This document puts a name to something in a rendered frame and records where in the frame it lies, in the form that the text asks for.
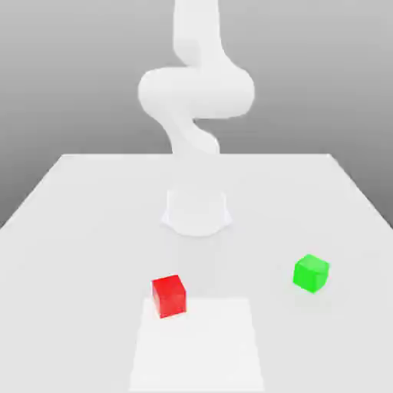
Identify small red cube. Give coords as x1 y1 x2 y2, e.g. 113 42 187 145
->
151 273 187 319

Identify small green cube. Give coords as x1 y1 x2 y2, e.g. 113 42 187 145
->
292 253 330 295

